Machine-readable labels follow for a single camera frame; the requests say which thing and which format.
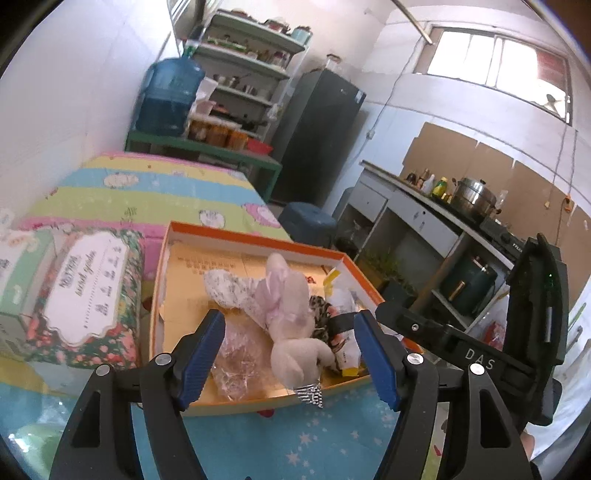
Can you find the glass jar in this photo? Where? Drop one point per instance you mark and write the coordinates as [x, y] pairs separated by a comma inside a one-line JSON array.
[[333, 62]]

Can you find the steel steamer pot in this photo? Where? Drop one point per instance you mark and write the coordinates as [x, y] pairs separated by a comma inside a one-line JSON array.
[[473, 196]]

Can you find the yellow snack packet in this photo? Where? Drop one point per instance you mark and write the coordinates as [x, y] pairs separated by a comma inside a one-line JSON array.
[[344, 300]]

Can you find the black gas stove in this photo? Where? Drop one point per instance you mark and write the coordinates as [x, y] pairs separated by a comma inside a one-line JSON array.
[[505, 235]]

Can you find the dark green kettle appliance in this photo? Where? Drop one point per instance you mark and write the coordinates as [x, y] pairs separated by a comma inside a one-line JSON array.
[[466, 284]]

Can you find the clear plastic bag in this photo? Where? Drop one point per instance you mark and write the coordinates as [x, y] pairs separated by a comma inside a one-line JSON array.
[[240, 360]]

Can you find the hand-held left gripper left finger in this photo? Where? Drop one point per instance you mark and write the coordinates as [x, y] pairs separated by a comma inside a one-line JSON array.
[[203, 355]]

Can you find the leopard print cloth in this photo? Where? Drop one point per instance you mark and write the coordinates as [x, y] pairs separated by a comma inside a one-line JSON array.
[[321, 309]]

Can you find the teal pot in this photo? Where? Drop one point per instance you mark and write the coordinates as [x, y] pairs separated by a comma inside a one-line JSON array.
[[300, 35]]

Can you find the pink plush bunny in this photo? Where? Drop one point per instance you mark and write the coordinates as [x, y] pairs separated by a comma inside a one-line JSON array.
[[288, 318]]

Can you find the white patterned cloth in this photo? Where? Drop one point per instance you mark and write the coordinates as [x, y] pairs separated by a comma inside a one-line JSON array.
[[228, 290]]

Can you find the floral tissue pack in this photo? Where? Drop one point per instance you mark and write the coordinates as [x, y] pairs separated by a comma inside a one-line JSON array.
[[92, 295]]

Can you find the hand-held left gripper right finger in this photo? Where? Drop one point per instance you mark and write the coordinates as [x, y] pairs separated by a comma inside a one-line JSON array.
[[376, 360]]

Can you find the grey kitchen counter cabinet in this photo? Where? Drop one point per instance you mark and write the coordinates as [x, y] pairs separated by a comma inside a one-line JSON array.
[[415, 217]]

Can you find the window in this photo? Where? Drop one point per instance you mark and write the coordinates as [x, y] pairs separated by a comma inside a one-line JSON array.
[[498, 60]]

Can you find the blue water jug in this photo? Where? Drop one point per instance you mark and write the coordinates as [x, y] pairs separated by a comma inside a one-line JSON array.
[[168, 97]]

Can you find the person's right hand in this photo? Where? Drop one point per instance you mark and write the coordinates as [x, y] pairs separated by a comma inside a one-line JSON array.
[[528, 445]]

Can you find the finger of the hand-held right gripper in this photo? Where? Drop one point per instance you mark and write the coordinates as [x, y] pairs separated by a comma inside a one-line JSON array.
[[443, 337]]

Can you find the green table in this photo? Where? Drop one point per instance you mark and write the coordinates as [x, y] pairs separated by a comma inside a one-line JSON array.
[[207, 150]]

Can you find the white shelf rack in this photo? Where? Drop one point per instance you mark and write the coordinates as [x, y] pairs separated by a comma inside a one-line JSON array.
[[249, 55]]

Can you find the potted green plant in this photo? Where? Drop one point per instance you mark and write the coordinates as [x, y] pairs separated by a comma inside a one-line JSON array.
[[376, 267], [399, 286]]

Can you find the dark refrigerator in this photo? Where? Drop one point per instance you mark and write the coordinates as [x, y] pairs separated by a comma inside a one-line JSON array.
[[318, 138]]

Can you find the row of pickle jars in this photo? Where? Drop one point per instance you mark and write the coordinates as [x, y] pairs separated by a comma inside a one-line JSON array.
[[217, 134]]

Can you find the blue plastic stool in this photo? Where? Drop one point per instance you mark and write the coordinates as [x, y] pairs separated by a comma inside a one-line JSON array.
[[307, 224]]

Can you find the group of condiment bottles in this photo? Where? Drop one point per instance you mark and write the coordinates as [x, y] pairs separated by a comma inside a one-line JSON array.
[[429, 183]]

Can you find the orange cardboard box tray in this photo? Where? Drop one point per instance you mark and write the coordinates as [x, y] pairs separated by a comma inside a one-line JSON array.
[[184, 286]]

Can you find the red bowl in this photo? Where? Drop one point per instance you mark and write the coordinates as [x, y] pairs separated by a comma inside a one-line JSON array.
[[260, 146]]

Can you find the silver striped tag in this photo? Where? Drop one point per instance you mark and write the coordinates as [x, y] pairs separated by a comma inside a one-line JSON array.
[[307, 394]]

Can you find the cardboard wall sheets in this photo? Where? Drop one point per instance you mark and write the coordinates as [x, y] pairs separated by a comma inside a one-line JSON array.
[[498, 157]]

